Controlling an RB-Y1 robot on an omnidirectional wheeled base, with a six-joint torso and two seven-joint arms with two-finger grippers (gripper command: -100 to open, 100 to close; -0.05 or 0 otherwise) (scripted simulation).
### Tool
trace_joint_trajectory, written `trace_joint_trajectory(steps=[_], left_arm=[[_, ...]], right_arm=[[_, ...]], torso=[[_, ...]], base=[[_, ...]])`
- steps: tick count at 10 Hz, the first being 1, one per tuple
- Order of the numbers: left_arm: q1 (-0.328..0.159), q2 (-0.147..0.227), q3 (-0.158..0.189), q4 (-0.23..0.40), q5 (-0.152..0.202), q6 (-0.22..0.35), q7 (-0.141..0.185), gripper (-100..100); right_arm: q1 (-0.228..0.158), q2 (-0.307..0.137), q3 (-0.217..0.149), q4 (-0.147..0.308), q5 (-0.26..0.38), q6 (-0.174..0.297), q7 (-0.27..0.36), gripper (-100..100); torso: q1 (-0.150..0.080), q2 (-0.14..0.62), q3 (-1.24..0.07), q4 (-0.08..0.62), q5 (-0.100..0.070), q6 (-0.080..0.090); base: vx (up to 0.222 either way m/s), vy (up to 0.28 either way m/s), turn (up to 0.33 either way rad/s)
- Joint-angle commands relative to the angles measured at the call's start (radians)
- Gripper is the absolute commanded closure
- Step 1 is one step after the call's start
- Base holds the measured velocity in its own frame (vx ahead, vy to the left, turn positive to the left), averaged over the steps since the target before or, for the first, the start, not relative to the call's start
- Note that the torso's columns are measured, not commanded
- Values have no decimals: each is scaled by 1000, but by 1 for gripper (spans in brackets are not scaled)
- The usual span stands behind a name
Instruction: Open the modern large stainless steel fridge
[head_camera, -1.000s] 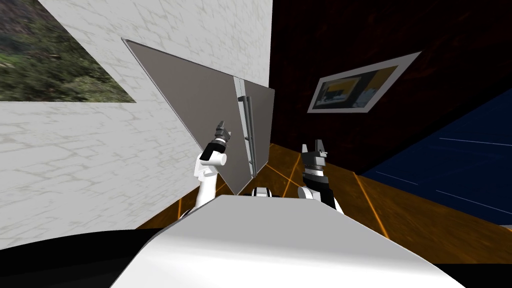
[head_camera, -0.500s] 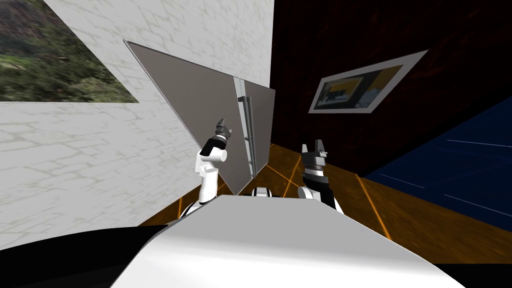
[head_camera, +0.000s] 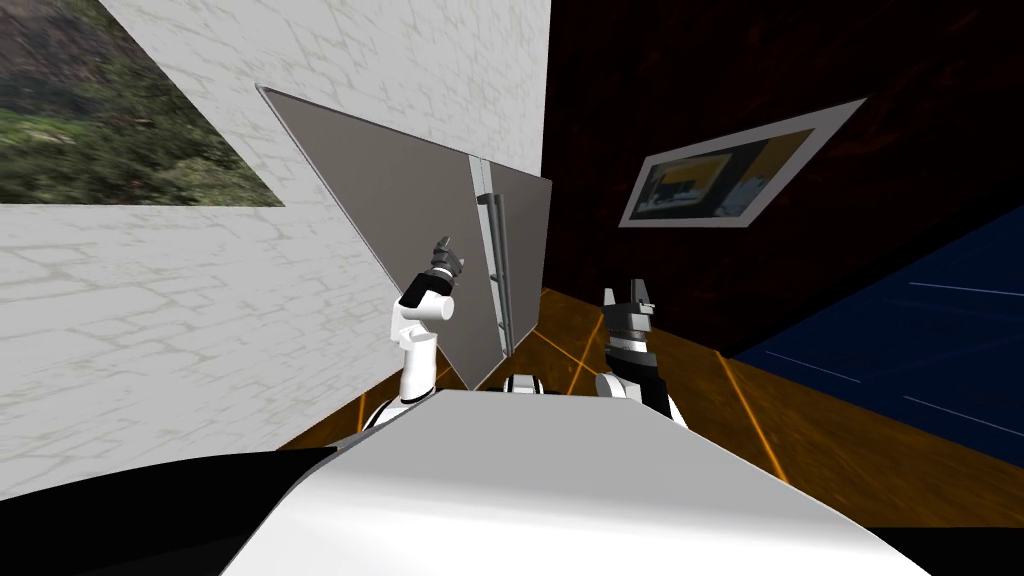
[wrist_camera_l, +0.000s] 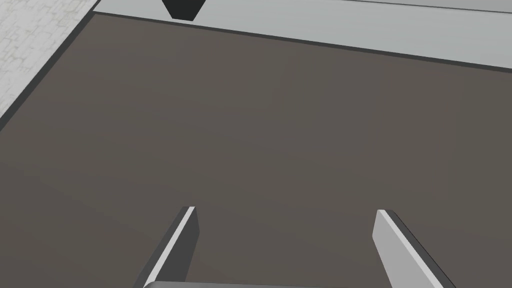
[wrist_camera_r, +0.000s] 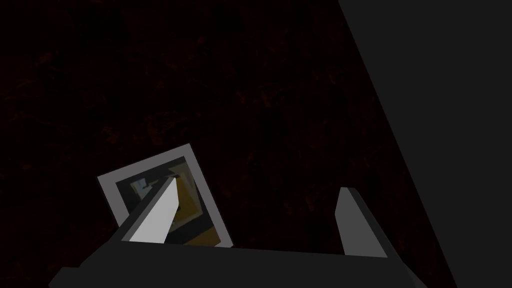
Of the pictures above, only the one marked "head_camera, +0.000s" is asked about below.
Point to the white framed wall picture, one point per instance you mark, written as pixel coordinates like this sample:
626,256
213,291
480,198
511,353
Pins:
720,180

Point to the narrow grey refrigerator door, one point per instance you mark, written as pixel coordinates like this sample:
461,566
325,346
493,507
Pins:
524,240

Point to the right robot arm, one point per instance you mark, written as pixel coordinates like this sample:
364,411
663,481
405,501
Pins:
640,382

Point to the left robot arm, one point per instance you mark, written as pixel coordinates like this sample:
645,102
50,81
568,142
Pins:
418,364

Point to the window with green landscape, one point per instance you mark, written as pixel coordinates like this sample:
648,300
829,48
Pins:
88,120

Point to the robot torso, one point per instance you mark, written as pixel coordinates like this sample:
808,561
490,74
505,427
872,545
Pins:
528,488

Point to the wide grey refrigerator door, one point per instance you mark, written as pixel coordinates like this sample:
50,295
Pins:
384,192

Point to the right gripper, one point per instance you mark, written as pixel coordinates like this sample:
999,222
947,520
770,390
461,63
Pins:
629,318

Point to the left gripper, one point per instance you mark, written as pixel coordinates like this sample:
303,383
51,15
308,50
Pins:
448,260

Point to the grey refrigerator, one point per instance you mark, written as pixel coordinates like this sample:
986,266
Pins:
478,172

